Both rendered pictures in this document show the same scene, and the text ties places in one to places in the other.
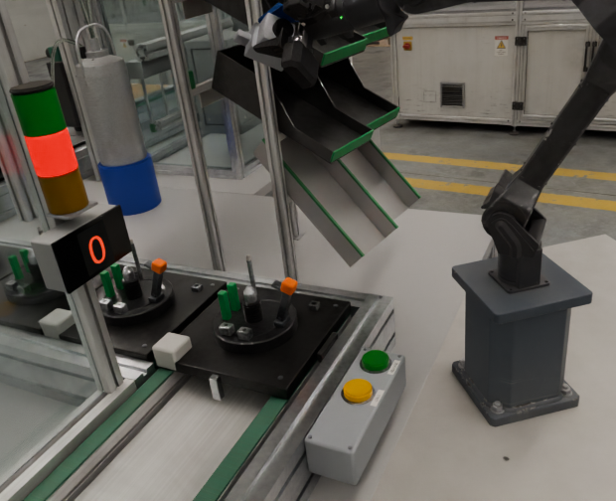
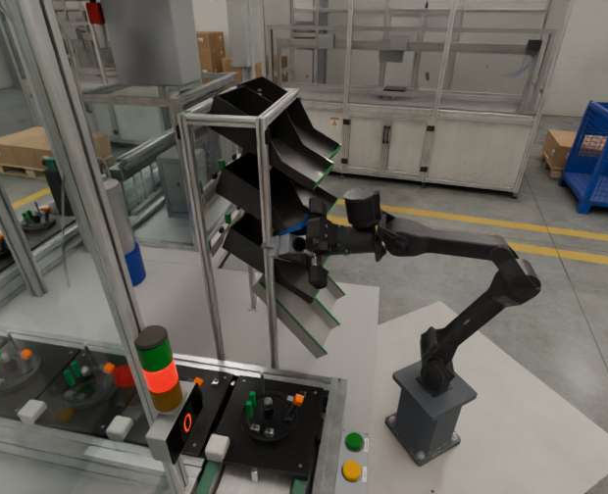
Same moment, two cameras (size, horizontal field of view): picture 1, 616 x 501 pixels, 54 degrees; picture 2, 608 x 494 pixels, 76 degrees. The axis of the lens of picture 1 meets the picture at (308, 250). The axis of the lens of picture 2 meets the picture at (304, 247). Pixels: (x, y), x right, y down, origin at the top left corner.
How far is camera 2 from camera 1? 45 cm
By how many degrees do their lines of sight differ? 16
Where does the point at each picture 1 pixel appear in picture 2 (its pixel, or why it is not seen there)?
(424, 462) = not seen: outside the picture
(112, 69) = (112, 191)
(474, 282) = (410, 388)
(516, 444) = (434, 478)
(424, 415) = (378, 462)
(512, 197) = (441, 351)
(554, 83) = (366, 149)
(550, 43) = (364, 124)
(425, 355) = (366, 411)
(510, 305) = (437, 408)
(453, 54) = not seen: hidden behind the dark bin
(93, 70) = not seen: hidden behind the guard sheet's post
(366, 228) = (320, 325)
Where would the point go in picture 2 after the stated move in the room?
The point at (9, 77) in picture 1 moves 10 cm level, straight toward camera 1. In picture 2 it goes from (134, 333) to (162, 372)
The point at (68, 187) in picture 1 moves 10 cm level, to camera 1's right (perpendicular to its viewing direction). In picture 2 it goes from (174, 395) to (232, 379)
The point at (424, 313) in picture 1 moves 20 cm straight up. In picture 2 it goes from (356, 374) to (361, 327)
